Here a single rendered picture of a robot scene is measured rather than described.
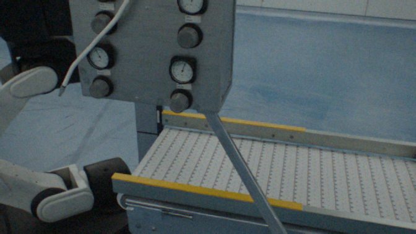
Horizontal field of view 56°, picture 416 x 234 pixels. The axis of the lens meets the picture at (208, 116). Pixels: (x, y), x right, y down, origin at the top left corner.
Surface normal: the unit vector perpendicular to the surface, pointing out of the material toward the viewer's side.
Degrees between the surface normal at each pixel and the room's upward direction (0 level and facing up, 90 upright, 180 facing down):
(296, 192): 0
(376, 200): 0
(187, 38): 90
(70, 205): 90
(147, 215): 90
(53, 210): 90
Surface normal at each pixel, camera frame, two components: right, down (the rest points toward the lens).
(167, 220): -0.23, 0.44
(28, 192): 0.51, 0.40
